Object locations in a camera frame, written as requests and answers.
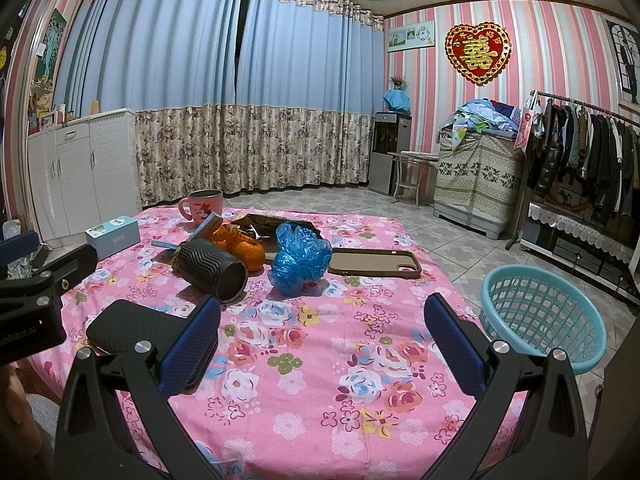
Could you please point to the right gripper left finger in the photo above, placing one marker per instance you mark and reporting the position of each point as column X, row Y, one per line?
column 93, row 440

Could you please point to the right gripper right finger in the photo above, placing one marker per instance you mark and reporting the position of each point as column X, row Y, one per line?
column 550, row 437

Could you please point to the brown paper bag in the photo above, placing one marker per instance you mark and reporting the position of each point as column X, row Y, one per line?
column 263, row 228

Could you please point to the blue plastic bag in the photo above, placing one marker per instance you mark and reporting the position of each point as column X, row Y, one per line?
column 302, row 258

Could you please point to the person's left hand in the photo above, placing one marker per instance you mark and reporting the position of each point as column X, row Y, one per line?
column 18, row 425

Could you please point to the black wallet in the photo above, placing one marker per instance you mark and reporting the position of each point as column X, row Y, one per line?
column 185, row 346

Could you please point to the light blue tissue box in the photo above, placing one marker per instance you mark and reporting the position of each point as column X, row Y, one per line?
column 111, row 237

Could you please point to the teal plastic basket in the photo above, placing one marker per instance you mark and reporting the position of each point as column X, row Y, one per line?
column 536, row 311

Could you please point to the white cabinet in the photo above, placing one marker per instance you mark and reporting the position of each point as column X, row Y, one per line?
column 83, row 174

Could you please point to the pink metal mug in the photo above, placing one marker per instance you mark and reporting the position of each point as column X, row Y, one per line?
column 201, row 204

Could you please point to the pink floral tablecloth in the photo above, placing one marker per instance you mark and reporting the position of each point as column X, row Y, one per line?
column 340, row 382

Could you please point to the clothes rack with garments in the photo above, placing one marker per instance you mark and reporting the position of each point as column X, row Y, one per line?
column 579, row 203

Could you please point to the brown phone case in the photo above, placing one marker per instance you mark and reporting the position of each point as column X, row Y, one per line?
column 375, row 263

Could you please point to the covered storage chest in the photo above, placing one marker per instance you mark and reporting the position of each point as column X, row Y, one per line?
column 477, row 181

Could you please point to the small metal stool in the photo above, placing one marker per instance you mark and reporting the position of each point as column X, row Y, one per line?
column 411, row 169

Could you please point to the blue floral curtain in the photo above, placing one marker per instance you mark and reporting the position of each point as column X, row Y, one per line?
column 237, row 95

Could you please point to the pile of clothes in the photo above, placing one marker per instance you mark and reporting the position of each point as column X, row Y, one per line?
column 475, row 117

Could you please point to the water dispenser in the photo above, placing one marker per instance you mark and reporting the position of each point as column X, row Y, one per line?
column 391, row 134

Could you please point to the blue potted plant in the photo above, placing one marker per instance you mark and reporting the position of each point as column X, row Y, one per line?
column 396, row 97

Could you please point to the framed landscape picture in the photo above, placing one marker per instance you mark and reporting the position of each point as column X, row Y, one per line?
column 412, row 36

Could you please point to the red heart wall decoration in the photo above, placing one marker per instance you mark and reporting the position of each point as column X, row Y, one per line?
column 478, row 52

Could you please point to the window picture on wall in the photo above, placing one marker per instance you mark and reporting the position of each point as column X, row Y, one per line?
column 624, row 42

